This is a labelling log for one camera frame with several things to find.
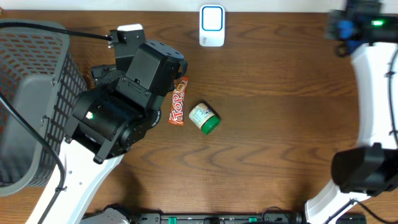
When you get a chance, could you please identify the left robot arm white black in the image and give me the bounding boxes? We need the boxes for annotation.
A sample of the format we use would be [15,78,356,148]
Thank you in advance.
[28,24,187,223]

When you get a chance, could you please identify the white jar green lid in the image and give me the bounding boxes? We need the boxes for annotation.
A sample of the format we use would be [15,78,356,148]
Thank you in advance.
[189,103,221,134]

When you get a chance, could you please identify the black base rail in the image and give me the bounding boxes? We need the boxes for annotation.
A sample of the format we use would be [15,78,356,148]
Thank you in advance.
[80,212,368,224]

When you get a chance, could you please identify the grey plastic shopping basket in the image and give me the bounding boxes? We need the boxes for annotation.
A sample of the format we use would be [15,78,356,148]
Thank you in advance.
[1,27,87,196]

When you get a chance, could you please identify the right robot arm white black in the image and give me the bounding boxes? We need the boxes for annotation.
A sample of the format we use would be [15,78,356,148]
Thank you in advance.
[289,0,397,223]

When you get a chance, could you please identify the chocolate bar wrapper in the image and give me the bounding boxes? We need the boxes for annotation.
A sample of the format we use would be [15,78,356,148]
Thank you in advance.
[169,77,189,126]

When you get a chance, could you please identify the white barcode scanner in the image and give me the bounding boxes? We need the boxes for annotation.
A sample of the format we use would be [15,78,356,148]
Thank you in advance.
[199,4,226,47]

